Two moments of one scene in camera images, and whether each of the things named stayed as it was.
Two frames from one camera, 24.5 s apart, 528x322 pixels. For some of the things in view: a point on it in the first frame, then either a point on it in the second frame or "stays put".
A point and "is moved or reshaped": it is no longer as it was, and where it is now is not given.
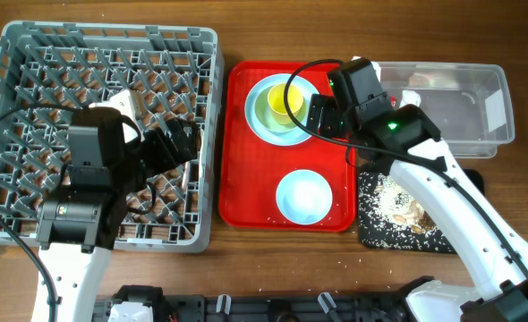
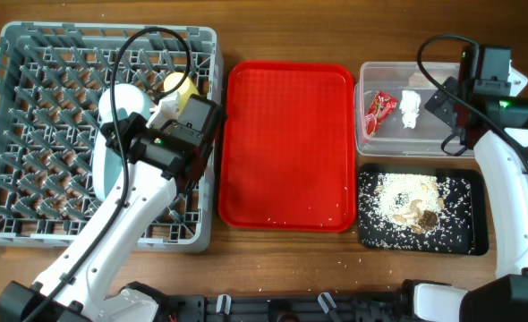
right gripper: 327,126 → 444,99
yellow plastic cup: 276,101 → 172,80
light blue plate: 250,108 is moved or reshaped
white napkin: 410,97 stays put
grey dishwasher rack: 176,73 stays put
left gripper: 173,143 → 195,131
